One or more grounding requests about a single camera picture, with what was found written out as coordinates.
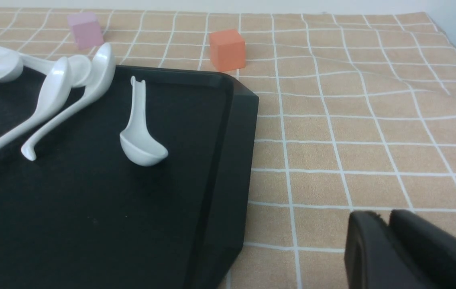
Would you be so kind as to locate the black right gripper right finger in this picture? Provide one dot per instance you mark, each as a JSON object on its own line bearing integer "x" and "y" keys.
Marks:
{"x": 432, "y": 248}

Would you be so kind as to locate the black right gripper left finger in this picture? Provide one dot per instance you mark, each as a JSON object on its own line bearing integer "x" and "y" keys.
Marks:
{"x": 375, "y": 258}

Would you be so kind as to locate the checkered beige tablecloth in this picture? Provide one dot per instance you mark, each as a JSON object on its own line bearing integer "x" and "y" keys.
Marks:
{"x": 357, "y": 113}

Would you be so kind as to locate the orange cube block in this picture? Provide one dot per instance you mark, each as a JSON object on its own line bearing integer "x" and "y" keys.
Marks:
{"x": 227, "y": 50}

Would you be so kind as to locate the black plastic tray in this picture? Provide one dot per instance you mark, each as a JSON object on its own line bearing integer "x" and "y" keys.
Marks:
{"x": 83, "y": 216}

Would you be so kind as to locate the white ceramic spoon middle right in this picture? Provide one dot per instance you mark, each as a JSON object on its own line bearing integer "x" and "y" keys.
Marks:
{"x": 102, "y": 74}

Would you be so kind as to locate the white ceramic spoon back middle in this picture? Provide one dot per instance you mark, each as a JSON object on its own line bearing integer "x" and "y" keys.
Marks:
{"x": 80, "y": 66}

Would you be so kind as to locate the pink cube block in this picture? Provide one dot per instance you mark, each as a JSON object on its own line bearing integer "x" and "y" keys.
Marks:
{"x": 86, "y": 30}

